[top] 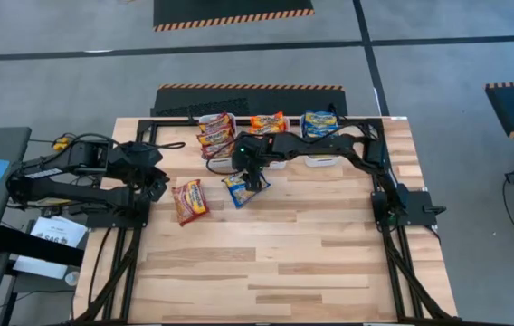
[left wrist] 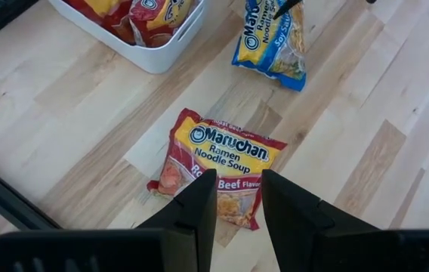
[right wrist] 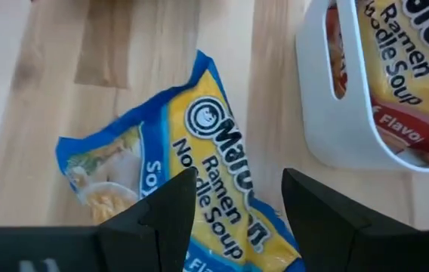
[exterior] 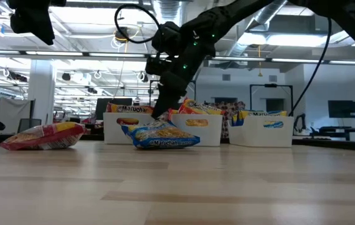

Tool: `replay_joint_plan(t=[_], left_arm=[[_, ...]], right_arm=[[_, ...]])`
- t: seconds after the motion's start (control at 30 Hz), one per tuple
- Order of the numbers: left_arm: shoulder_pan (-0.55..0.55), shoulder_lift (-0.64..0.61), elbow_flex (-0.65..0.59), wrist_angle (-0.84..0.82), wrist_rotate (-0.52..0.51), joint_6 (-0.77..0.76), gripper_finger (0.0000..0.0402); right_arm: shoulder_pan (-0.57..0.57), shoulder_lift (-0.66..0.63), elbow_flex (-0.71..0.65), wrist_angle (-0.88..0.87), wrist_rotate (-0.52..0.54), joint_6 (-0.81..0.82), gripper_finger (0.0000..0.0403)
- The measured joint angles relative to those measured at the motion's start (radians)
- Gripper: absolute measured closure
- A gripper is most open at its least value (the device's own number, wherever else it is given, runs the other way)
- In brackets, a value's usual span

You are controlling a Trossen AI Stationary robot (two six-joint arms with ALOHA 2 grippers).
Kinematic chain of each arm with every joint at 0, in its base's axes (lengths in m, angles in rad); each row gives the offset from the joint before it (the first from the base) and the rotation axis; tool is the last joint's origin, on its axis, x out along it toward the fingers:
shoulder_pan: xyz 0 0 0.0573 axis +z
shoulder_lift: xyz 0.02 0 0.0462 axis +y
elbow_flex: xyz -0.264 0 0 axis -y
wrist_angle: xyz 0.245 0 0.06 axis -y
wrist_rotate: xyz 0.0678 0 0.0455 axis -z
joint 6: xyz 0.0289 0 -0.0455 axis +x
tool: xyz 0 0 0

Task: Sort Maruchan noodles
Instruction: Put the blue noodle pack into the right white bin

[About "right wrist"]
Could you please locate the blue soy sauce ramen pack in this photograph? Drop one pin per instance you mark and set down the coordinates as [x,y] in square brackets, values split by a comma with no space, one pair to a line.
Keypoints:
[207,151]

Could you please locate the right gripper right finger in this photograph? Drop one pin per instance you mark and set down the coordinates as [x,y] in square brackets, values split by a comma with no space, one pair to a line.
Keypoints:
[331,242]

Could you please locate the white plastic bin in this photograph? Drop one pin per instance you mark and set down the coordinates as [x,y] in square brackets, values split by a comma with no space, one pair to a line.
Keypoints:
[350,124]

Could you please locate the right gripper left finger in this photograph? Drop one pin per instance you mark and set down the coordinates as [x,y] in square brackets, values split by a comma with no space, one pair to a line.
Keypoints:
[158,242]

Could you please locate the red beef ramen pack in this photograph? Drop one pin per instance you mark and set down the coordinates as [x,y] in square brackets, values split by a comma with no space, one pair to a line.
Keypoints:
[407,56]

